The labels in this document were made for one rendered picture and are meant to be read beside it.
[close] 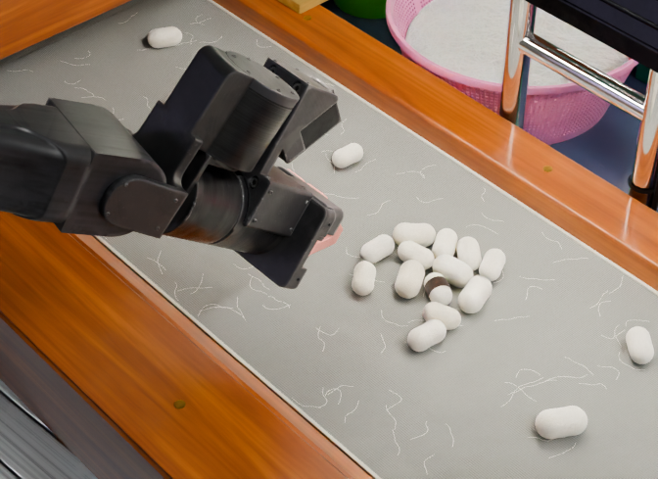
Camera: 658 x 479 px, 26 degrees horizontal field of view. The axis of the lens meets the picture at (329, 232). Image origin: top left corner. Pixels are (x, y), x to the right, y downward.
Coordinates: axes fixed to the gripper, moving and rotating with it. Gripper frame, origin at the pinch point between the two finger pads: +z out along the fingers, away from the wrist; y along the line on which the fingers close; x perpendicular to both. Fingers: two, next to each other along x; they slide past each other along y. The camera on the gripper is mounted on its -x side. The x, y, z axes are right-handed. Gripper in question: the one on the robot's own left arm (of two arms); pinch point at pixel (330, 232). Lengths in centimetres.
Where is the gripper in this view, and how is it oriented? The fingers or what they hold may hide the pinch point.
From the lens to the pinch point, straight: 109.7
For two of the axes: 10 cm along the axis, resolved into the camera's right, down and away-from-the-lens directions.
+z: 5.6, 1.4, 8.1
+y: -6.7, -5.0, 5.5
